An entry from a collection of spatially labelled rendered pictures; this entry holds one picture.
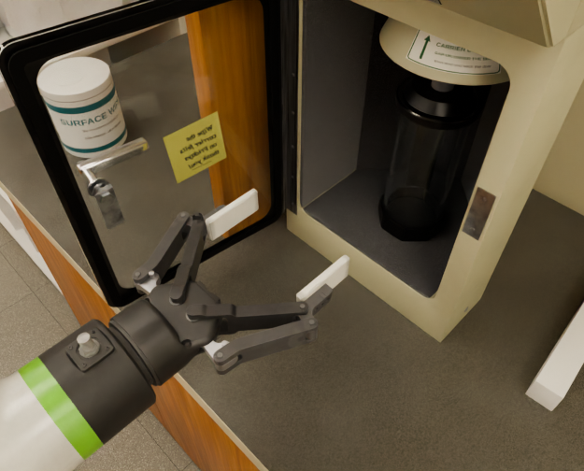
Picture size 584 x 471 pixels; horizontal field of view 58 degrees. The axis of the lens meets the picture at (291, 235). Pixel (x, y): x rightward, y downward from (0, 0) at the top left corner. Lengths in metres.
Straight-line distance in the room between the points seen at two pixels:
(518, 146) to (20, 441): 0.49
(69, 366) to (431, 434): 0.47
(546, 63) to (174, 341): 0.39
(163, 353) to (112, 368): 0.04
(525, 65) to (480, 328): 0.45
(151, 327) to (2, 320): 1.73
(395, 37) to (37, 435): 0.50
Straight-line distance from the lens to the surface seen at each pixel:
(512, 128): 0.54
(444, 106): 0.67
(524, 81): 0.52
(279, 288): 0.84
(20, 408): 0.45
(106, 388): 0.45
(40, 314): 2.13
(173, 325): 0.49
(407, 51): 0.60
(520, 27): 0.46
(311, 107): 0.73
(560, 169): 1.08
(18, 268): 2.31
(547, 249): 0.98
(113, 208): 0.65
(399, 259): 0.79
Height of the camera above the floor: 1.62
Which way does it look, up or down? 48 degrees down
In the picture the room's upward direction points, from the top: straight up
